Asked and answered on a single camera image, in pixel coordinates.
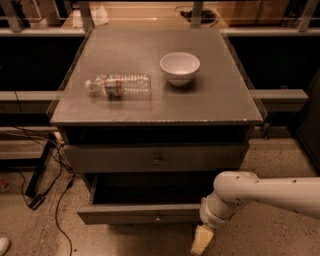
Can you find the clear plastic water bottle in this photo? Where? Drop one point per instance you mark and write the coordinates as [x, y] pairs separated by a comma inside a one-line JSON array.
[[121, 86]]

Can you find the white bowl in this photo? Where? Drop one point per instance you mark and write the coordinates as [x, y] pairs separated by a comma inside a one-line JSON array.
[[180, 68]]

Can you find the white shoe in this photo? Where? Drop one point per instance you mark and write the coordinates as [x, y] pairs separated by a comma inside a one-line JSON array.
[[4, 245]]

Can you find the black metal table leg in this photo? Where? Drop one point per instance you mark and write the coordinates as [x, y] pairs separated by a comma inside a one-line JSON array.
[[31, 189]]

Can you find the grey top drawer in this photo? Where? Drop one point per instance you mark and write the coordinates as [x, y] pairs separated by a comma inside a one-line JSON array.
[[149, 158]]

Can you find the grey drawer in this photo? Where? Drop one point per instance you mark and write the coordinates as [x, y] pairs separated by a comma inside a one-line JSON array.
[[149, 158], [146, 197]]

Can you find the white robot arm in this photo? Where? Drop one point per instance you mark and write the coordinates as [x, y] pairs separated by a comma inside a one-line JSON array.
[[232, 190]]

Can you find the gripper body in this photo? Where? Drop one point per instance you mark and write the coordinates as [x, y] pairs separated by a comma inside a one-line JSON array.
[[209, 214]]

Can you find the grey drawer cabinet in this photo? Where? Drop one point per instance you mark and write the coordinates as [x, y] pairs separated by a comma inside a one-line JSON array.
[[214, 108]]

